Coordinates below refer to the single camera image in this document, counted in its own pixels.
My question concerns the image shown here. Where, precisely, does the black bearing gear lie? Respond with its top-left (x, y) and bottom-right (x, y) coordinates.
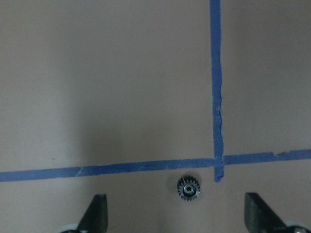
top-left (177, 175), bottom-right (201, 201)

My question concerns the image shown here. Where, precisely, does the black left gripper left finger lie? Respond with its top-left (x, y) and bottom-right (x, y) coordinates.
top-left (76, 194), bottom-right (108, 233)

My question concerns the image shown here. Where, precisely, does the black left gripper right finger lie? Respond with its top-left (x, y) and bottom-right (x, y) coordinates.
top-left (244, 192), bottom-right (292, 233)

